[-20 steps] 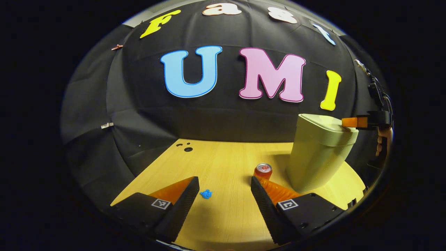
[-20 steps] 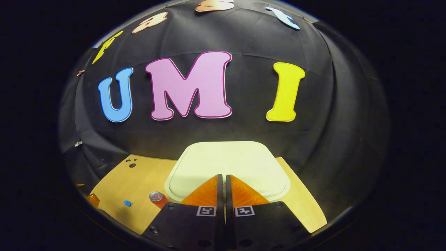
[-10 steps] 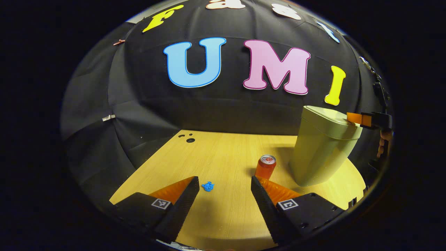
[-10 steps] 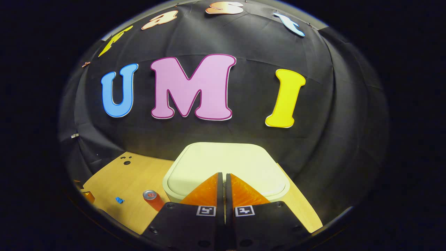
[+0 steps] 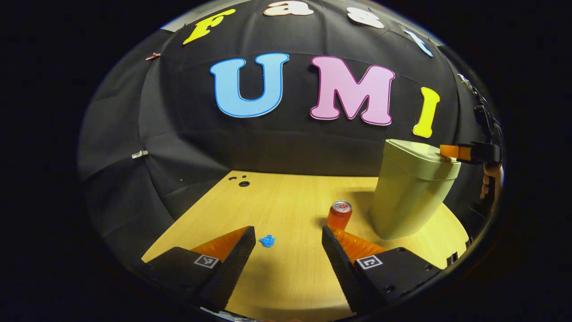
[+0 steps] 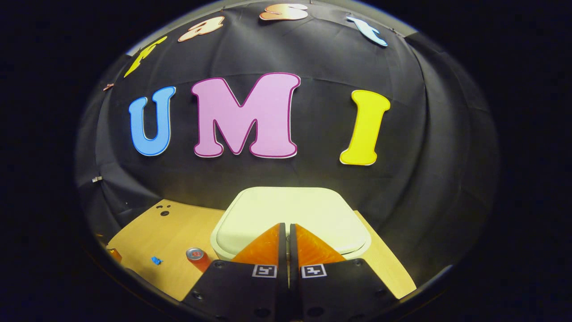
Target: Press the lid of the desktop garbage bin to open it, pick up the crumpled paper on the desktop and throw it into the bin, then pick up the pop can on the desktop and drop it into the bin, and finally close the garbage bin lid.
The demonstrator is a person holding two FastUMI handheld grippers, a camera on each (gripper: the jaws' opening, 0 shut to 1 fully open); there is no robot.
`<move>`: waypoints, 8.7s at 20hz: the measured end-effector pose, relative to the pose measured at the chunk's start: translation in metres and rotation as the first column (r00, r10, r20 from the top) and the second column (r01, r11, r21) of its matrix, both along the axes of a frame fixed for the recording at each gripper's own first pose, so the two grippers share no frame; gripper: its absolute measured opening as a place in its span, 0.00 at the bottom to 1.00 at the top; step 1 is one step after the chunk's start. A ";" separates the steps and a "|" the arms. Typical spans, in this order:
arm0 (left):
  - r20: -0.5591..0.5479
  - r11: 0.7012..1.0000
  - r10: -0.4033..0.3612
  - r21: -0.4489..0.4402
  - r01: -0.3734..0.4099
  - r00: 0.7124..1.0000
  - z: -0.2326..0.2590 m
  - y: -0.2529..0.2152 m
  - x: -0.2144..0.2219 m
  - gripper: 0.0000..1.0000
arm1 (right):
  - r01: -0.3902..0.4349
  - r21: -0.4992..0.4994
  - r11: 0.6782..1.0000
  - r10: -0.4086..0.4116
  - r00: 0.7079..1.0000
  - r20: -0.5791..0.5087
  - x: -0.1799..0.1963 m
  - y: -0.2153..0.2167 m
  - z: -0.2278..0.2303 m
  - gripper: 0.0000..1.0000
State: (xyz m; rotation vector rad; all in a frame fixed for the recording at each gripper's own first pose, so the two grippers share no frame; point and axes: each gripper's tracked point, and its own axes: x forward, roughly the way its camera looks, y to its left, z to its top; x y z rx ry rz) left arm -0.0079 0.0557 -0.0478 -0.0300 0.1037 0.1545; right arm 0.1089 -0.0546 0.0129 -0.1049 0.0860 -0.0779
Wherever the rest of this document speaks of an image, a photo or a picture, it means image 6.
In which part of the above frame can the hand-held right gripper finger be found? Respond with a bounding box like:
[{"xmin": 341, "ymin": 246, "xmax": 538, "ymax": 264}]
[
  {"xmin": 181, "ymin": 222, "xmax": 290, "ymax": 322},
  {"xmin": 290, "ymin": 223, "xmax": 399, "ymax": 322}
]

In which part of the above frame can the green desktop garbage bin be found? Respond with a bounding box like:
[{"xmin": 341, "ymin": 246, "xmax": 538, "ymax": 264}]
[{"xmin": 210, "ymin": 186, "xmax": 372, "ymax": 262}]

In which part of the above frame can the orange pop can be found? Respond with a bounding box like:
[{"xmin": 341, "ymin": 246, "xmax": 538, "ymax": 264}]
[{"xmin": 186, "ymin": 247, "xmax": 213, "ymax": 273}]

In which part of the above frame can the wooden desktop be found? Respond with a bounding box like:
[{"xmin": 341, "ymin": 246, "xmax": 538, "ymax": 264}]
[{"xmin": 106, "ymin": 199, "xmax": 417, "ymax": 301}]

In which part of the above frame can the black backdrop cloth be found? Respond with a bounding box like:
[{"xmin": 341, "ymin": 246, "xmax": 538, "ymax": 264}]
[{"xmin": 75, "ymin": 0, "xmax": 500, "ymax": 278}]

